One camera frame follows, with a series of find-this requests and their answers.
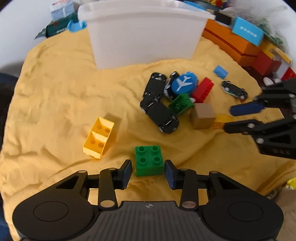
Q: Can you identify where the green red race car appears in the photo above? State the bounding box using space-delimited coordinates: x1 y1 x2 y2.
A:
221 81 248 101

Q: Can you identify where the green duplo block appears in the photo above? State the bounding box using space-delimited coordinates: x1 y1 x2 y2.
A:
135 145 164 177

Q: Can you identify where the small yellow block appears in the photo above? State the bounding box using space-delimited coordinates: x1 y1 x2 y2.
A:
212 114 233 130

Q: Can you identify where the white egg toy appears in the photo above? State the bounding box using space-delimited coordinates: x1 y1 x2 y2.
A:
263 77 274 86

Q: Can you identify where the yellow duplo block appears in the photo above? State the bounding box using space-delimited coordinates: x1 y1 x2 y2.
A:
83 117 114 159

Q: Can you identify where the light blue small block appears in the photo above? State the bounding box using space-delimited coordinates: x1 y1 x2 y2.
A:
213 65 228 79

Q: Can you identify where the red long building block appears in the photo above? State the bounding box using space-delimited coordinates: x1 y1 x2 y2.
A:
191 77 214 103

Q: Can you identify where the red box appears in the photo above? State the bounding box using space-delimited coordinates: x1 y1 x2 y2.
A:
252 51 281 77

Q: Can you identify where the orange box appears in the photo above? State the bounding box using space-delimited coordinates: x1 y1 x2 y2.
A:
202 20 260 67

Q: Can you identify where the green open block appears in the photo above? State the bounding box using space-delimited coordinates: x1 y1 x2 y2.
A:
169 93 194 116

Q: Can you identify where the blue airplane block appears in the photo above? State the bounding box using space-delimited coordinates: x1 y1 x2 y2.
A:
171 71 198 95

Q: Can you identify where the yellow box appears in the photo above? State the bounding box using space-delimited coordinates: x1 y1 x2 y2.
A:
260 39 292 65

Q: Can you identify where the black white toy car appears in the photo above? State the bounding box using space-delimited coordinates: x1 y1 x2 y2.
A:
164 71 180 102

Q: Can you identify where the yellow cloth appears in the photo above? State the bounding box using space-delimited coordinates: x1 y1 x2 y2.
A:
0 29 296 241

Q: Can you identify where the blue card box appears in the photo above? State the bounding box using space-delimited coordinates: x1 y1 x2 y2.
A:
232 17 264 47

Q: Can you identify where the white plastic bin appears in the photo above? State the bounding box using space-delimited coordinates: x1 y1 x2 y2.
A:
78 1 215 69

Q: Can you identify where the dark green case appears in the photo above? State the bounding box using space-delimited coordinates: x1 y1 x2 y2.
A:
35 12 78 39

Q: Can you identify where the light blue tissue pack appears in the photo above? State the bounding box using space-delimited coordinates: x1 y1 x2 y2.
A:
50 0 75 22

